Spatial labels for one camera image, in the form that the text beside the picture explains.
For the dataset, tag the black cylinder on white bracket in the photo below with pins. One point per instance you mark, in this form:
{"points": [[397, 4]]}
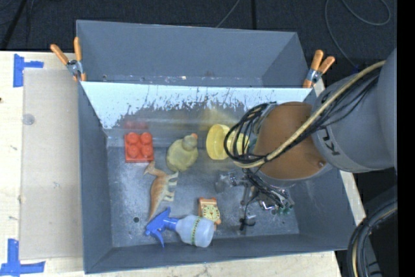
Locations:
{"points": [[247, 220]]}

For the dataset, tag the grey metal bin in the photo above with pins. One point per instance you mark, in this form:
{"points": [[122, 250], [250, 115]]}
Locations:
{"points": [[201, 55]]}

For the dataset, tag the blue-headed clear spray bottle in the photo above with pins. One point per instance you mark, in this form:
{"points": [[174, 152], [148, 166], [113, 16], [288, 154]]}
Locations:
{"points": [[194, 230]]}

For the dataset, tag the red toy building brick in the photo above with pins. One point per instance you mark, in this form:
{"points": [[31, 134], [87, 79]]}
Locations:
{"points": [[138, 146]]}

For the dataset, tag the yellow-green rubber duck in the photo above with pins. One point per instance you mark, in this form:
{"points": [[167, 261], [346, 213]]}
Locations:
{"points": [[182, 154]]}

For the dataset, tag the orange toy lion-face watch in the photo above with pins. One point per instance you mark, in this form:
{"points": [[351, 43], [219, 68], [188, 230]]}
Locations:
{"points": [[210, 211]]}

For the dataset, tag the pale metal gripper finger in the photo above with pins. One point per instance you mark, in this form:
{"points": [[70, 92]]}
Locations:
{"points": [[227, 184], [245, 196]]}

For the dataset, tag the pale brown flat board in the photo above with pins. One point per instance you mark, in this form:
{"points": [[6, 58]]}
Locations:
{"points": [[48, 155]]}

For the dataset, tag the yellow plastic cup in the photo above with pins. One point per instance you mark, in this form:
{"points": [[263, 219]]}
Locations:
{"points": [[215, 142]]}

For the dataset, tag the orange toy dinosaur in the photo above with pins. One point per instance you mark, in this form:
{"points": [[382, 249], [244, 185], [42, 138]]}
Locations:
{"points": [[160, 186]]}

